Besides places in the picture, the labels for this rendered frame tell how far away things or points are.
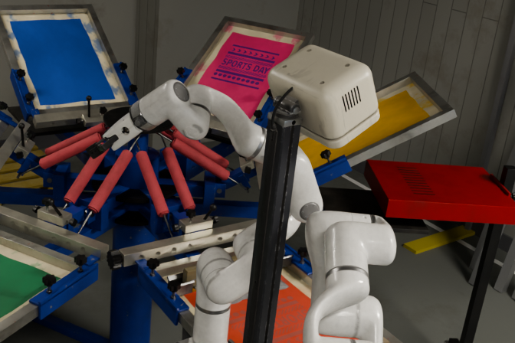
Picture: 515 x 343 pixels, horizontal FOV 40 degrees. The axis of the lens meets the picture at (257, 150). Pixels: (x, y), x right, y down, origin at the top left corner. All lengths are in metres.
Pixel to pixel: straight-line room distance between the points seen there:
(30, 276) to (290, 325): 0.95
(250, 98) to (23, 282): 1.72
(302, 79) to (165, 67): 4.66
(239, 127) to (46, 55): 2.42
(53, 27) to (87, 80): 0.41
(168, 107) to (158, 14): 4.37
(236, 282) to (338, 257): 0.44
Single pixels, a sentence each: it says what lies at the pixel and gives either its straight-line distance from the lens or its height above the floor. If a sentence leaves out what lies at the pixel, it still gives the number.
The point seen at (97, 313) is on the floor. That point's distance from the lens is 4.12.
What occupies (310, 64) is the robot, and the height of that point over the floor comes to 2.01.
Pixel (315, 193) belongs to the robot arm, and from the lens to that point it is 1.71.
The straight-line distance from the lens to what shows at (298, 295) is 2.63.
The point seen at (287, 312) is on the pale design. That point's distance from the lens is 2.52.
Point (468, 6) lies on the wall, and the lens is 5.42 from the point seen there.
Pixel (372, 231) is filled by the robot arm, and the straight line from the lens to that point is 1.43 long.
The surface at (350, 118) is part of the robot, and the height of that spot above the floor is 1.92.
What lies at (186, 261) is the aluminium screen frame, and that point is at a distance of 2.69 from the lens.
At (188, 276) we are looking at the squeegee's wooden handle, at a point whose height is 1.04.
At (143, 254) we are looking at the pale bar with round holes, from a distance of 2.65.
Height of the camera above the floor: 2.37
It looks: 21 degrees down
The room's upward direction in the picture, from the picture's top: 6 degrees clockwise
